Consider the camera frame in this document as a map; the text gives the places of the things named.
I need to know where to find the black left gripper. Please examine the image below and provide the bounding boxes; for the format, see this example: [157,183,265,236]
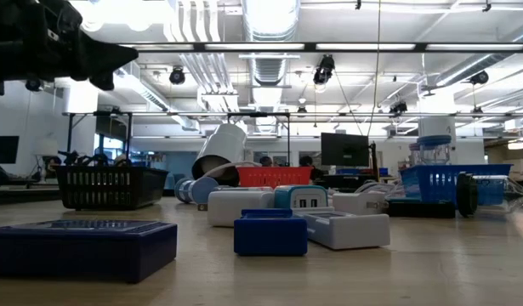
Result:
[29,0,139,92]

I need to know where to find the dark purple digital display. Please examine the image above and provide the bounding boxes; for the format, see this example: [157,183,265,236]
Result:
[0,218,179,285]

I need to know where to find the blue framed digital display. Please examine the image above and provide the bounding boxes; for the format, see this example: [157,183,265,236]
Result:
[233,207,309,257]

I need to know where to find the teal white wall charger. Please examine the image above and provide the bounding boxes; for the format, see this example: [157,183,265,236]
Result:
[272,184,329,210]

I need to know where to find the purple hourglass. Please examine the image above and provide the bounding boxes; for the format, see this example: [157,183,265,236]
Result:
[408,142,422,167]

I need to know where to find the black ceiling spotlight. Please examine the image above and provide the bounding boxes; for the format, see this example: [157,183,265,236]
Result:
[469,70,491,86]
[168,65,187,86]
[24,76,44,94]
[312,54,337,86]
[388,99,409,116]

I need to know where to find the black computer monitor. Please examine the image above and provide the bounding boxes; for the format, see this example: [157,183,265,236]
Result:
[0,135,20,165]
[320,132,371,167]

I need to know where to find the black plastic basket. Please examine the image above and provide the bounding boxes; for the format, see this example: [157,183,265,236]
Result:
[54,165,169,212]

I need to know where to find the white desk lamp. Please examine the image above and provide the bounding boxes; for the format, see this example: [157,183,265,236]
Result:
[190,122,250,188]

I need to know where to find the red plastic basket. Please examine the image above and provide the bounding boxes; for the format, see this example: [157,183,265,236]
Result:
[236,166,313,189]

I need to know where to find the blue plastic basket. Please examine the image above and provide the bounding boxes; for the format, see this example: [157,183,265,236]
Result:
[399,163,513,205]

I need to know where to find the black background frame structure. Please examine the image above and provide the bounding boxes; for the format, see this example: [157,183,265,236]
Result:
[64,110,293,167]

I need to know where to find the black overhead frame bar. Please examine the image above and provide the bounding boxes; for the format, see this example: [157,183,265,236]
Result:
[116,41,523,54]

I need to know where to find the large white wall charger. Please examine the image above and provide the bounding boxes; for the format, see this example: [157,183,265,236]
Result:
[196,190,276,228]

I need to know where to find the white cube wall charger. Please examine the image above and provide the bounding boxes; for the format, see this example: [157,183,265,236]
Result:
[332,191,389,216]

